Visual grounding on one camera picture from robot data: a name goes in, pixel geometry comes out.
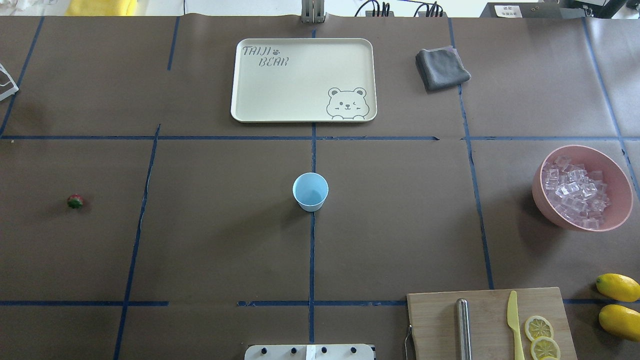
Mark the light blue plastic cup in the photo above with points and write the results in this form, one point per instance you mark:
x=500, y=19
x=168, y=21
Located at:
x=310, y=191

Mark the grey aluminium frame post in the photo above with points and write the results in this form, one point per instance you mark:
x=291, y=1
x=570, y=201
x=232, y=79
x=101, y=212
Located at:
x=313, y=11

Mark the clear ice cube pile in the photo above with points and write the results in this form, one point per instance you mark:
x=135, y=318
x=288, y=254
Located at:
x=577, y=194

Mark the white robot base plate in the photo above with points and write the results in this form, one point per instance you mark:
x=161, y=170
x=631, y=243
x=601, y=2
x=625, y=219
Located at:
x=341, y=351

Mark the folded grey cloth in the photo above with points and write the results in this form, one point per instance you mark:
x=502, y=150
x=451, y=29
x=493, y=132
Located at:
x=441, y=68

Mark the wooden cutting board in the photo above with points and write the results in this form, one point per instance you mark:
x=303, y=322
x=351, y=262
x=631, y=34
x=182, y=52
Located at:
x=433, y=316

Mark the cream bear serving tray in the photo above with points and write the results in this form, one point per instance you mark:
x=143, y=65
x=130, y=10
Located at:
x=304, y=80

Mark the yellow cloth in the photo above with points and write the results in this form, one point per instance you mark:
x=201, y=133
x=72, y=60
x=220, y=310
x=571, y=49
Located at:
x=93, y=8

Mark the yellow plastic knife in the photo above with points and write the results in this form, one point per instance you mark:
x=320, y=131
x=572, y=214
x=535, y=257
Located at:
x=512, y=319

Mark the metal handled tool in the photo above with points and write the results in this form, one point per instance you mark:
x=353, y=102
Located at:
x=463, y=329

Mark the red strawberry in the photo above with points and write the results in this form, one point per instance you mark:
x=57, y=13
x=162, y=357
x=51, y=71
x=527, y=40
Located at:
x=75, y=201

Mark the upper whole lemon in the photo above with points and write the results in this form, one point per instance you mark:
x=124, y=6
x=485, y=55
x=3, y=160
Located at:
x=618, y=287

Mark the pink bowl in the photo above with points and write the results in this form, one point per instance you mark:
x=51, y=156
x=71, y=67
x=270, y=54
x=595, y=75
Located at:
x=619, y=189

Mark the white wire cup rack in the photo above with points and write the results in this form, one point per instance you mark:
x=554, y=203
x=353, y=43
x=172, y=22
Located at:
x=8, y=86

